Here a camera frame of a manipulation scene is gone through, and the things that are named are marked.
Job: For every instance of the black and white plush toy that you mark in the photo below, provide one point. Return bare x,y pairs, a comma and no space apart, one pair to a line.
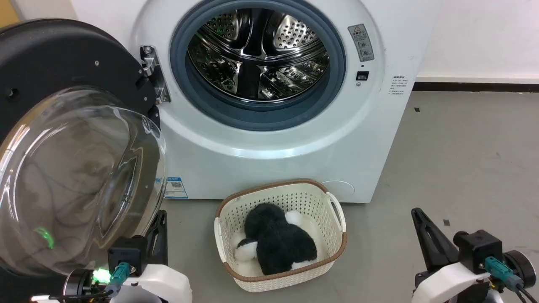
278,244

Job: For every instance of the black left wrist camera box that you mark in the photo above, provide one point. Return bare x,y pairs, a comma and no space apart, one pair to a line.
126,254

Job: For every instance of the cream perforated laundry basket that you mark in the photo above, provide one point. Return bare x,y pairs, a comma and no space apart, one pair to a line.
294,198

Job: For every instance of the grey warning label sticker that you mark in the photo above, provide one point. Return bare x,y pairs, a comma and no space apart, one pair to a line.
361,42

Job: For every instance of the stainless steel perforated drum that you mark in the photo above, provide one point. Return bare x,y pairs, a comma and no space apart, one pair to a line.
294,33

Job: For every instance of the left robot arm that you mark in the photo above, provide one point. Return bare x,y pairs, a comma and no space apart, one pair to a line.
80,284

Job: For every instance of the black door with glass bowl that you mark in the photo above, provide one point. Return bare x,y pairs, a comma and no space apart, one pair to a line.
54,54

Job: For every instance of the yellow wooden panel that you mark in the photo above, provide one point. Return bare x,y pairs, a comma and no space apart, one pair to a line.
7,12

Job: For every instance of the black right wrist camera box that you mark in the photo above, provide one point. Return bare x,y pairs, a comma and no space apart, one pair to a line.
478,248

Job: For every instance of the white front-load washing machine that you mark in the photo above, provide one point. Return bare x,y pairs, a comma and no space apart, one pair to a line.
273,160

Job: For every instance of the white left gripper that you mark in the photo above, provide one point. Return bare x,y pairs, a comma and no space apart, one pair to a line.
164,286

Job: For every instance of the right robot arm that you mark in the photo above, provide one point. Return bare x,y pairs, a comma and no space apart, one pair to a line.
522,269

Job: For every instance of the metal door hinge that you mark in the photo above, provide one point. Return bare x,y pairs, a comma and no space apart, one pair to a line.
158,80

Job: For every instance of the black wall baseboard strip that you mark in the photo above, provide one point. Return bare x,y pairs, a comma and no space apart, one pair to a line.
476,86

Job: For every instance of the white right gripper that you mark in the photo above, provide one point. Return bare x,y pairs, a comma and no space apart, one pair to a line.
450,284

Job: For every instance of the blue and white QR sticker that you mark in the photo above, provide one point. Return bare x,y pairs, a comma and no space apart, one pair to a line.
175,188

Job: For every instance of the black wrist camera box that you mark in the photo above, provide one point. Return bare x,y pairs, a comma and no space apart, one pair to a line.
126,254
478,248

